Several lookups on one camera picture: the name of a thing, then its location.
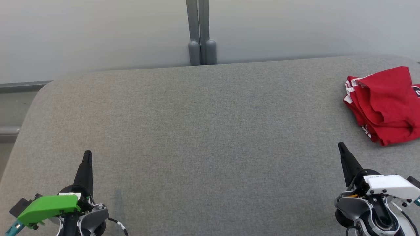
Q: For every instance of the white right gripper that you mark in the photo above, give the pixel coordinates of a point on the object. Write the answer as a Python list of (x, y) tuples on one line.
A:
[(390, 185)]

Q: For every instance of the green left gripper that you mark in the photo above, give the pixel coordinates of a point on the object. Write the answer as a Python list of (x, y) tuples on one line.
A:
[(49, 206)]

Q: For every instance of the red white sleeveless jersey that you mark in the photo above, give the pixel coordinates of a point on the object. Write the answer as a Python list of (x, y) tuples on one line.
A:
[(349, 95)]

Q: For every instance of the red white-striped shorts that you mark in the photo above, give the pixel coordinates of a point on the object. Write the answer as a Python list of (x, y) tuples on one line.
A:
[(387, 98)]

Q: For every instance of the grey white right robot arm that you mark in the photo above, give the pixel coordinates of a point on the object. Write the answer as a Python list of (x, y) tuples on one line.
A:
[(351, 206)]

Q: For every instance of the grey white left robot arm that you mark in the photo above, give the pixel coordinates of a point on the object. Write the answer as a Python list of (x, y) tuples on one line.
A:
[(96, 216)]

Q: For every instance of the grey partition foot bar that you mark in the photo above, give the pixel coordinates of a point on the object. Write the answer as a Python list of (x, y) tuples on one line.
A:
[(8, 130)]

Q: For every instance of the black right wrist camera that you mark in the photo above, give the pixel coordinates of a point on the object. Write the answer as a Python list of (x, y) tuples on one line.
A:
[(414, 183)]

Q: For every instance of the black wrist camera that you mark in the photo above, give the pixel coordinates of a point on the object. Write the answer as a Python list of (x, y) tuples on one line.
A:
[(414, 183), (23, 205)]

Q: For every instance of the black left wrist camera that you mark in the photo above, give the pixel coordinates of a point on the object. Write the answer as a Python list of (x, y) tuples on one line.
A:
[(23, 205)]

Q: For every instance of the teal right camera plug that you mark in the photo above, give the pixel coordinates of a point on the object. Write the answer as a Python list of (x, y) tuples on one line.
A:
[(417, 201)]

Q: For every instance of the teal camera plug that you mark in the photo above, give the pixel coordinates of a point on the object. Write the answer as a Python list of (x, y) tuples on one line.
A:
[(417, 201), (13, 228)]

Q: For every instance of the teal left camera plug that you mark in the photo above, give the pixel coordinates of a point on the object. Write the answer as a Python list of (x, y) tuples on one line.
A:
[(13, 228)]

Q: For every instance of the grey partition base rail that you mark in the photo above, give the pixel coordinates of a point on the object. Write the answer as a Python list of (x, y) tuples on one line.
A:
[(19, 87)]

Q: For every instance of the grey partition post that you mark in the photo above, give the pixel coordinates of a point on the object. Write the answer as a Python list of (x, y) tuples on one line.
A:
[(208, 32), (193, 32)]

